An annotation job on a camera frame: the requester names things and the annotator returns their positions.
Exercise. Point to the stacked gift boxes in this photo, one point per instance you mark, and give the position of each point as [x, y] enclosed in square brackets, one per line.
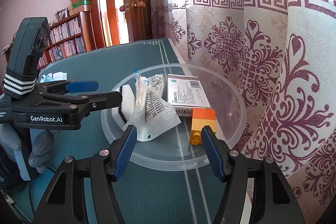
[77, 6]

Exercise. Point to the grey gloved left hand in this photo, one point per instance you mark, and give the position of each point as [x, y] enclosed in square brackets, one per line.
[39, 150]

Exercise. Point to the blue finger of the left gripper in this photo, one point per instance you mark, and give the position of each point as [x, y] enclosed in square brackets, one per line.
[63, 86]
[84, 103]

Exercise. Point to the orange and yellow toy block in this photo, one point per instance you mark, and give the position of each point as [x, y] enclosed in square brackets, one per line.
[200, 119]

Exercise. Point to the green table mat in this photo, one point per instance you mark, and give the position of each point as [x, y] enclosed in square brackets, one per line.
[168, 180]

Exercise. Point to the patterned white maroon curtain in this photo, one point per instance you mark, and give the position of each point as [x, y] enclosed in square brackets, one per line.
[280, 54]

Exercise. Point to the white medicine box with barcode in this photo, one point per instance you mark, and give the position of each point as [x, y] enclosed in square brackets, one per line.
[186, 93]

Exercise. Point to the teal Curel fabric pouch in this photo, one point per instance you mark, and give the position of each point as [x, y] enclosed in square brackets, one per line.
[58, 76]

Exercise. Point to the white sponge with black stripe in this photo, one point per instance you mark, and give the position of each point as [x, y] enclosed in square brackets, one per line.
[122, 114]

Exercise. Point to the wooden bookshelf with books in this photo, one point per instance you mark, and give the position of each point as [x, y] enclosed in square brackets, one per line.
[71, 36]

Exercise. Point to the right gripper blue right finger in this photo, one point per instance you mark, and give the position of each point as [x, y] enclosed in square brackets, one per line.
[273, 199]

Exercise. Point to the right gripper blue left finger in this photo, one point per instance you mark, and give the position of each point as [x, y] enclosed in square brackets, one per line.
[64, 199]

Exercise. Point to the white printed plastic bag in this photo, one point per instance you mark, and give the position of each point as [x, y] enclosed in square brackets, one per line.
[152, 116]

